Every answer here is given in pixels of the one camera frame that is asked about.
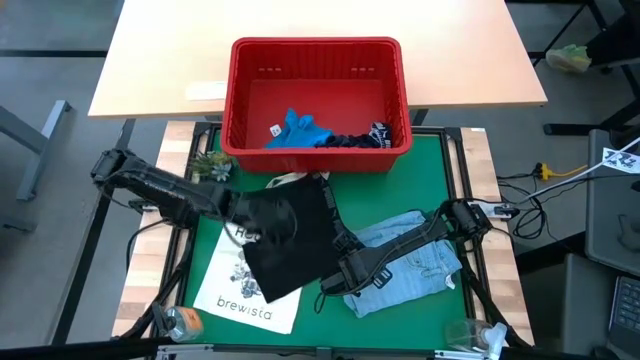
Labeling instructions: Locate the grey metal desk leg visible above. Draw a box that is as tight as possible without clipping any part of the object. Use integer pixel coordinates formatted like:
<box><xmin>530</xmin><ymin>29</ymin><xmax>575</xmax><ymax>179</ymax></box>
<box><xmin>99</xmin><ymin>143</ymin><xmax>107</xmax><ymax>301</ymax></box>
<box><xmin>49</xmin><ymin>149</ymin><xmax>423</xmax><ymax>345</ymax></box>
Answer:
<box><xmin>0</xmin><ymin>99</ymin><xmax>74</xmax><ymax>202</ymax></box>

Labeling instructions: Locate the light wooden desk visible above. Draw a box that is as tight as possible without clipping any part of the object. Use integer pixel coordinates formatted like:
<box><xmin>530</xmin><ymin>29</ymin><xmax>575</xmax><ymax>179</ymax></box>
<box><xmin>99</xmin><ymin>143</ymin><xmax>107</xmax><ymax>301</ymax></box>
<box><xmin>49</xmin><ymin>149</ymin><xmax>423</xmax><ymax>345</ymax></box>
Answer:
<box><xmin>88</xmin><ymin>0</ymin><xmax>549</xmax><ymax>120</ymax></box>

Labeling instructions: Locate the clear bottle orange label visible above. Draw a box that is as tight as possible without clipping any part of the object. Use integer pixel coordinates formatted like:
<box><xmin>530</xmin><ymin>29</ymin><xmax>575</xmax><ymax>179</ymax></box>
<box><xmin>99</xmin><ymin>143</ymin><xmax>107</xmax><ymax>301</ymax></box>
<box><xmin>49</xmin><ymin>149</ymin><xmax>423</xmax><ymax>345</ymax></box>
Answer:
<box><xmin>152</xmin><ymin>301</ymin><xmax>205</xmax><ymax>344</ymax></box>

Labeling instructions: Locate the red plastic laundry bin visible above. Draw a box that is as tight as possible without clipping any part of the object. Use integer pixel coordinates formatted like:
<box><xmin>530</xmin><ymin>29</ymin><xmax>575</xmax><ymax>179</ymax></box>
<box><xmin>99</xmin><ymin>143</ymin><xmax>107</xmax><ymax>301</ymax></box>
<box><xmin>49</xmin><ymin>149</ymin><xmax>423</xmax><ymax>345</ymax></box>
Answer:
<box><xmin>219</xmin><ymin>36</ymin><xmax>414</xmax><ymax>175</ymax></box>

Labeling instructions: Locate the laptop keyboard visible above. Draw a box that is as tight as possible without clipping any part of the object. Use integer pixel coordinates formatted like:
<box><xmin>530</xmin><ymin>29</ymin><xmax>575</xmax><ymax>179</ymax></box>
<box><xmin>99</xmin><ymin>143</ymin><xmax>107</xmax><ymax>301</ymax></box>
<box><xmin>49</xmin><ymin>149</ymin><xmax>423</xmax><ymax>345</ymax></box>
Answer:
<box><xmin>607</xmin><ymin>275</ymin><xmax>640</xmax><ymax>346</ymax></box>

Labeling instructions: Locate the black metal table frame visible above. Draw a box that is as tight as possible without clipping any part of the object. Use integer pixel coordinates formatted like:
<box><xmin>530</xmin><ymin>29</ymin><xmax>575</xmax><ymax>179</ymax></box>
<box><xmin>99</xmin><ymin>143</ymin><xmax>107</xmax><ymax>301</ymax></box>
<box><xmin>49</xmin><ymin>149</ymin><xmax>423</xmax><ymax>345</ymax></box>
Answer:
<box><xmin>117</xmin><ymin>122</ymin><xmax>534</xmax><ymax>360</ymax></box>

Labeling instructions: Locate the person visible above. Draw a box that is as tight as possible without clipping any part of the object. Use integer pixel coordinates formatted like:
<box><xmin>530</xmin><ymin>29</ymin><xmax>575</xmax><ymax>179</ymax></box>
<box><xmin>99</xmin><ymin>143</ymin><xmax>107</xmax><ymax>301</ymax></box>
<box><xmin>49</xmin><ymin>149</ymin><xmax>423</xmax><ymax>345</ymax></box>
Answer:
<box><xmin>544</xmin><ymin>0</ymin><xmax>640</xmax><ymax>74</ymax></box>

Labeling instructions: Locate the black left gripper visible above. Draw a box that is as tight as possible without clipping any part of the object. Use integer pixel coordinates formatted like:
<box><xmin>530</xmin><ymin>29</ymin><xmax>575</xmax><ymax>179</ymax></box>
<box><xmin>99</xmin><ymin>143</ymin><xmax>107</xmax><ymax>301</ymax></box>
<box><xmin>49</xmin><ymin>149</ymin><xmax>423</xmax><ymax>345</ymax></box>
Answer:
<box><xmin>232</xmin><ymin>192</ymin><xmax>300</xmax><ymax>245</ymax></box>

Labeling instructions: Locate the white printed tote bag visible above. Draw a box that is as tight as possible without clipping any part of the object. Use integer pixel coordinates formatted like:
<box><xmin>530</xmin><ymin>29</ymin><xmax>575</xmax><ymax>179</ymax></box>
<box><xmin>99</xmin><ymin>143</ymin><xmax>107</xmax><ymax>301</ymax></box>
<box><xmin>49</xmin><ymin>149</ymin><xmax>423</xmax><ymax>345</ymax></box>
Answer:
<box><xmin>192</xmin><ymin>171</ymin><xmax>331</xmax><ymax>335</ymax></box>

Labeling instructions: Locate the green table mat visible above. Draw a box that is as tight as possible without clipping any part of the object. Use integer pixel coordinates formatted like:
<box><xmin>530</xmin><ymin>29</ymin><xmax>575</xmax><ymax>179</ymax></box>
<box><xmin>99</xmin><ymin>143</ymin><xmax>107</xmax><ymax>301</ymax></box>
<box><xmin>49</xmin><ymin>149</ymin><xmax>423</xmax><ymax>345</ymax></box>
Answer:
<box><xmin>182</xmin><ymin>133</ymin><xmax>474</xmax><ymax>351</ymax></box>

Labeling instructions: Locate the black metal stand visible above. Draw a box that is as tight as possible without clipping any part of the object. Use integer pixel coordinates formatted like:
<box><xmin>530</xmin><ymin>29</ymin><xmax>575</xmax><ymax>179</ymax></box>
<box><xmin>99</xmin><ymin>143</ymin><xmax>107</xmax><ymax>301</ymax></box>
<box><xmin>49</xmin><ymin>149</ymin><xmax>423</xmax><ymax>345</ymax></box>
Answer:
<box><xmin>528</xmin><ymin>0</ymin><xmax>640</xmax><ymax>136</ymax></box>

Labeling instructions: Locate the plain black cloth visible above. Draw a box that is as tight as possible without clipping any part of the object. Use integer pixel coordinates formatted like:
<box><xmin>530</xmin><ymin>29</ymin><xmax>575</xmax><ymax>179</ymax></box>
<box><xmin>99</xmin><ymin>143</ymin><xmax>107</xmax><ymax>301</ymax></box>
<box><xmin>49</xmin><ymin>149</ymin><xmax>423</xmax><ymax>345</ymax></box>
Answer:
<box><xmin>241</xmin><ymin>172</ymin><xmax>361</xmax><ymax>305</ymax></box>

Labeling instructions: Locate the bright blue cloth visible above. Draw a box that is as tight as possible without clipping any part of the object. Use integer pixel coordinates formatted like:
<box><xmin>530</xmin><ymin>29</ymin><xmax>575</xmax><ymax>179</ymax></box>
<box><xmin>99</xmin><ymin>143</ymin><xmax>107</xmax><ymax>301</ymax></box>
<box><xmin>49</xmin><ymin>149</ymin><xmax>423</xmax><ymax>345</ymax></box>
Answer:
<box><xmin>264</xmin><ymin>108</ymin><xmax>335</xmax><ymax>150</ymax></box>

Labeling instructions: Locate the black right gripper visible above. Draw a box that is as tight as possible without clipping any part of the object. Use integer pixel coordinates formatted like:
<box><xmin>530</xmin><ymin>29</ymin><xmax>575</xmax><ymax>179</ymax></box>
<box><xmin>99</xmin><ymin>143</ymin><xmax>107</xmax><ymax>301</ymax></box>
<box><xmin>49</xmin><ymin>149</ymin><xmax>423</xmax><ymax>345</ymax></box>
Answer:
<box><xmin>319</xmin><ymin>230</ymin><xmax>377</xmax><ymax>297</ymax></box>

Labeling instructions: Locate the small potted plant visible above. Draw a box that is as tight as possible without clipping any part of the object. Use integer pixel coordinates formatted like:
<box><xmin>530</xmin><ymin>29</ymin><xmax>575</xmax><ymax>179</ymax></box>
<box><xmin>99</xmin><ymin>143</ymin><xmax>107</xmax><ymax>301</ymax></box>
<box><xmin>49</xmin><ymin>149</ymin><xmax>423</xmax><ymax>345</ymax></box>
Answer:
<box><xmin>188</xmin><ymin>151</ymin><xmax>235</xmax><ymax>184</ymax></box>

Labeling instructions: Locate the white rectangular label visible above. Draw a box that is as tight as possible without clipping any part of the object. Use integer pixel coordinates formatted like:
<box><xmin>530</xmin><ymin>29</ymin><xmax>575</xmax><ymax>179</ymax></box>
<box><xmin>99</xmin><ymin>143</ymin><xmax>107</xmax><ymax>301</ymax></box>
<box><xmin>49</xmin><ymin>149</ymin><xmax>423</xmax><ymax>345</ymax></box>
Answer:
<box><xmin>184</xmin><ymin>80</ymin><xmax>229</xmax><ymax>101</ymax></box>

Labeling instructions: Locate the light blue denim garment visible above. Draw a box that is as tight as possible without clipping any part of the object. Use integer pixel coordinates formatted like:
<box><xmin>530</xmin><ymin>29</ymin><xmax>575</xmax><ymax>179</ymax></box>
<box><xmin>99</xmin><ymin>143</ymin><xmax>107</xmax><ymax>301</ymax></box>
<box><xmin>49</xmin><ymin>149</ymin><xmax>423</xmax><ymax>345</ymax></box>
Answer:
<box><xmin>343</xmin><ymin>209</ymin><xmax>464</xmax><ymax>320</ymax></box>

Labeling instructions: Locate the black cable coil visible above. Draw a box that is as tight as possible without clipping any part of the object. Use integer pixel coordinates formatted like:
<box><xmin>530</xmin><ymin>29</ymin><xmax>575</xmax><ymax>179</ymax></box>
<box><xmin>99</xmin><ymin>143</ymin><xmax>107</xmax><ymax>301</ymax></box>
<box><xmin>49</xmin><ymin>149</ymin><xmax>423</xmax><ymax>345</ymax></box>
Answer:
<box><xmin>499</xmin><ymin>177</ymin><xmax>549</xmax><ymax>241</ymax></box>

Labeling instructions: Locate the white printed paper tag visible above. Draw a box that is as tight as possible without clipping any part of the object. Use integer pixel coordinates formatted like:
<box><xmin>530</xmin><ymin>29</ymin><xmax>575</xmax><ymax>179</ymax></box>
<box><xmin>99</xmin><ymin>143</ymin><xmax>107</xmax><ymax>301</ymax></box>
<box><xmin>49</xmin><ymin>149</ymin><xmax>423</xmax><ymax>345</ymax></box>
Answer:
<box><xmin>601</xmin><ymin>146</ymin><xmax>640</xmax><ymax>175</ymax></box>

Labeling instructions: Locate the black printed garment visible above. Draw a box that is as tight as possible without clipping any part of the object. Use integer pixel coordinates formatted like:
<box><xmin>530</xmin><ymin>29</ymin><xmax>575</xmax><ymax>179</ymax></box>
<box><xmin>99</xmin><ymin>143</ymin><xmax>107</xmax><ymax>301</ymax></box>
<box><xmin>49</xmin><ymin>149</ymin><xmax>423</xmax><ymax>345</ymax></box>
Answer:
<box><xmin>315</xmin><ymin>121</ymin><xmax>394</xmax><ymax>150</ymax></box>

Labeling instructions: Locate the clear spray bottle white nozzle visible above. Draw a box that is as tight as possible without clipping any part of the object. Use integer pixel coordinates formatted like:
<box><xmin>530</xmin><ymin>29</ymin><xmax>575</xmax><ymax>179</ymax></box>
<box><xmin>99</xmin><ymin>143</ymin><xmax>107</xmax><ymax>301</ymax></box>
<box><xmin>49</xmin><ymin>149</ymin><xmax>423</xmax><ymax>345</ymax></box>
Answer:
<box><xmin>444</xmin><ymin>318</ymin><xmax>509</xmax><ymax>357</ymax></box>

